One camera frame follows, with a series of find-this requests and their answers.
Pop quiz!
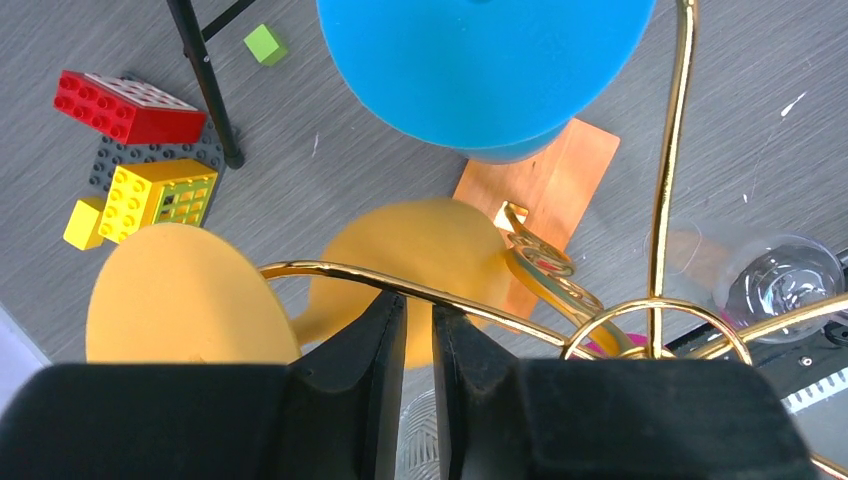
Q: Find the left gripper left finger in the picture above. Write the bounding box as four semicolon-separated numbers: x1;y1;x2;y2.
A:
1;292;406;479

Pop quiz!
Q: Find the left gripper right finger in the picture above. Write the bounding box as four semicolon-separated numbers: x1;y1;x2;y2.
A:
432;307;817;479

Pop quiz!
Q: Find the gold wine glass rack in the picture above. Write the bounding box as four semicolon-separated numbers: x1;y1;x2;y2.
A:
258;0;848;480

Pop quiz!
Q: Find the orange plastic goblet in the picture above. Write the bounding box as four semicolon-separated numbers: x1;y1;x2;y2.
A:
85;198;511;364

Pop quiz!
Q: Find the clear stemless wine glass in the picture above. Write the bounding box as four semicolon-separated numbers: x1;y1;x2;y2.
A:
664;219;846;331

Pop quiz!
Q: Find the blue plastic goblet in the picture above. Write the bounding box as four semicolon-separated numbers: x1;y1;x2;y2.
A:
316;0;654;163

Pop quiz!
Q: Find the pink plastic goblet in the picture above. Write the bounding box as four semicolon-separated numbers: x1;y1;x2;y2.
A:
585;333;648;355

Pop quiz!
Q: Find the yellow toy block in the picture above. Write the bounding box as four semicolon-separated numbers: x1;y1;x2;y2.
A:
97;158;218;243

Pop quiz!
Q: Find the small yellow toy brick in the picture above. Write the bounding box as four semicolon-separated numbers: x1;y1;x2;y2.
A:
63;196;105;251

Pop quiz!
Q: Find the red toy block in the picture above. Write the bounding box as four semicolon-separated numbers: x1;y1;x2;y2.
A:
53;70;206;145

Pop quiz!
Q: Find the small green toy cube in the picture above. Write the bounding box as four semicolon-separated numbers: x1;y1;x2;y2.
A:
243;24;288;67

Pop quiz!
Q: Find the black music stand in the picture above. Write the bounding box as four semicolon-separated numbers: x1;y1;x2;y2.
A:
166;0;254;170

